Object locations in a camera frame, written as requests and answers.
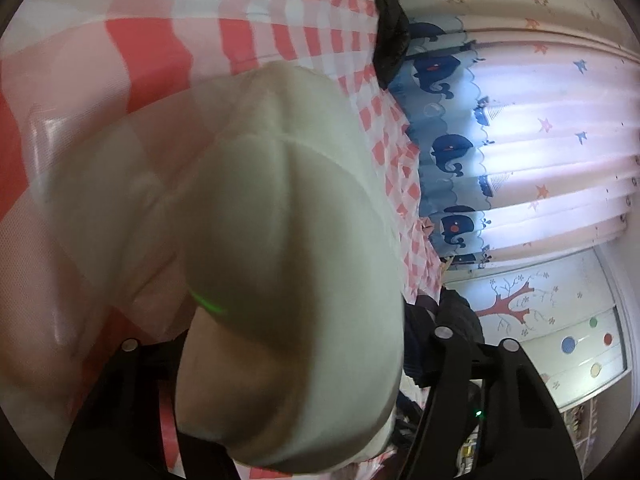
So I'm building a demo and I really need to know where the dark clothes pile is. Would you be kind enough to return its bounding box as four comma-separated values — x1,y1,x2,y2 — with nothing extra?
400,287,486,392

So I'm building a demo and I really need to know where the black garment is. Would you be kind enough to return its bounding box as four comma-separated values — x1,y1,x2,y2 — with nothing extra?
362,0,414,89

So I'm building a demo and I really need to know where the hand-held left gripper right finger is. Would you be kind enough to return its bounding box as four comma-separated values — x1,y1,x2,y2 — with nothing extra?
399,325,584,480

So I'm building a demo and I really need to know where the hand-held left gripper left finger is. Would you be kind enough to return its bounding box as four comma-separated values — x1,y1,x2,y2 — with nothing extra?
54,332,240,480

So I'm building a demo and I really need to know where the pink checked blanket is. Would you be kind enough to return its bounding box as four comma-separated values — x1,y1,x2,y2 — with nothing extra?
0,0,447,480

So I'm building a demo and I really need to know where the white wardrobe with tree decal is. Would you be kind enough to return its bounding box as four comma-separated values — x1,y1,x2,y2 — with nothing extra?
443,247,634,480

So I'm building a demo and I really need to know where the whale print curtain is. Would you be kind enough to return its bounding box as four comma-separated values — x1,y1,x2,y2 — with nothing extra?
387,14,640,275

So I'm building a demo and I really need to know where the cream quilted jacket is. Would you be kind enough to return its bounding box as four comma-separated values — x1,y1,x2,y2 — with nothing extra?
49,62,407,476

